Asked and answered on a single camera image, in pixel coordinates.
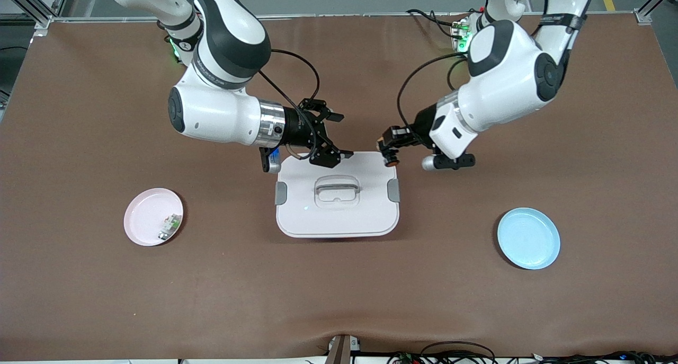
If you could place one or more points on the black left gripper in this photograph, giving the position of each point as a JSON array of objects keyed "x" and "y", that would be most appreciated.
[{"x": 422, "y": 125}]

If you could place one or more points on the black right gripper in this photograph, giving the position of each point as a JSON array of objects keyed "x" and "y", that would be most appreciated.
[{"x": 295, "y": 129}]

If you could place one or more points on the orange black push-button switch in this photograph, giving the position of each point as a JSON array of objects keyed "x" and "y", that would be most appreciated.
[{"x": 391, "y": 158}]

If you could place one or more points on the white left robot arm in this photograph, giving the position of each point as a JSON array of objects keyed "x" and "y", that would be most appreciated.
[{"x": 503, "y": 78}]

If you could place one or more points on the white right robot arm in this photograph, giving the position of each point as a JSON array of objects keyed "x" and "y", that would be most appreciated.
[{"x": 222, "y": 115}]

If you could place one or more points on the white lidded storage box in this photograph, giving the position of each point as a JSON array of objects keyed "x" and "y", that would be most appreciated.
[{"x": 337, "y": 215}]

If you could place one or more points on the brown table cover mat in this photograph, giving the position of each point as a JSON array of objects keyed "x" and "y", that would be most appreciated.
[{"x": 339, "y": 290}]

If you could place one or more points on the light blue round plate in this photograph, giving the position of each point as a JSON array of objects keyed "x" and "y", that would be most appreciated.
[{"x": 528, "y": 238}]

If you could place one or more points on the pale pink round plate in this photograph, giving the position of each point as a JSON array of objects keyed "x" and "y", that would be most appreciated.
[{"x": 145, "y": 215}]

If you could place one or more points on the aluminium table edge rail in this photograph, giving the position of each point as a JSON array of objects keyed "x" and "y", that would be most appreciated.
[{"x": 344, "y": 15}]

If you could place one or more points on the green white push-button switch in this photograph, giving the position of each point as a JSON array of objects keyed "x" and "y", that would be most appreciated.
[{"x": 169, "y": 227}]

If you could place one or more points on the brown metal bracket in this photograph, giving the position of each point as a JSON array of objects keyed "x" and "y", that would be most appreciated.
[{"x": 341, "y": 351}]

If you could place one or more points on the aluminium frame profile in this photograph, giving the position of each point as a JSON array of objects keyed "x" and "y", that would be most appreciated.
[
  {"x": 643, "y": 15},
  {"x": 42, "y": 20}
]

